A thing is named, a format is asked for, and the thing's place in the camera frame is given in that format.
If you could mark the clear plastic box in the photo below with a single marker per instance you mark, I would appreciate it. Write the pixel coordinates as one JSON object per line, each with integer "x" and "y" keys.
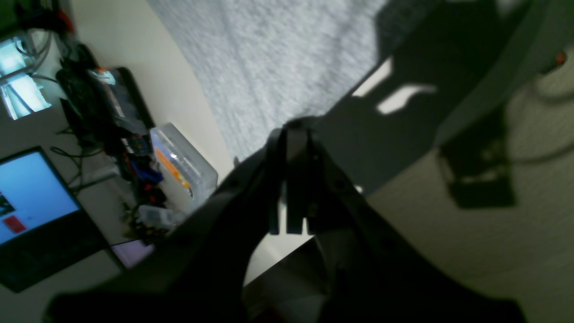
{"x": 189, "y": 179}

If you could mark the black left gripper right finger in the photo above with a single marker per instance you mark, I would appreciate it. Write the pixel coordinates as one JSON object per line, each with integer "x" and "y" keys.
{"x": 373, "y": 274}

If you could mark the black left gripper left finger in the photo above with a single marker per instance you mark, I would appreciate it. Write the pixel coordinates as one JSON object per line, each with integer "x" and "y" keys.
{"x": 197, "y": 274}

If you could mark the grey T-shirt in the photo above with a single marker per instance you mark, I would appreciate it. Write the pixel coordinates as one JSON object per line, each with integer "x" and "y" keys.
{"x": 262, "y": 63}

